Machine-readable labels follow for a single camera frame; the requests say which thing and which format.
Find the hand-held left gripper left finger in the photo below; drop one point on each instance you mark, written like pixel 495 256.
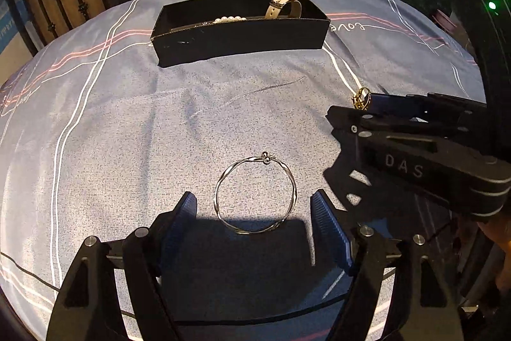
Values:
pixel 184 214

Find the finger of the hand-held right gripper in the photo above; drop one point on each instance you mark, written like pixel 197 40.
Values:
pixel 403 161
pixel 393 101

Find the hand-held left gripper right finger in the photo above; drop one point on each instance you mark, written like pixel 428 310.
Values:
pixel 322 219

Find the silver twisted bangle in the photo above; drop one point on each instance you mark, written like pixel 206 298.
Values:
pixel 229 223

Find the black cardboard box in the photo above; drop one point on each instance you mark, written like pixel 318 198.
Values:
pixel 239 41

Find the blue-grey striped bedsheet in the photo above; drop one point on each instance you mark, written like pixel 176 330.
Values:
pixel 159 125

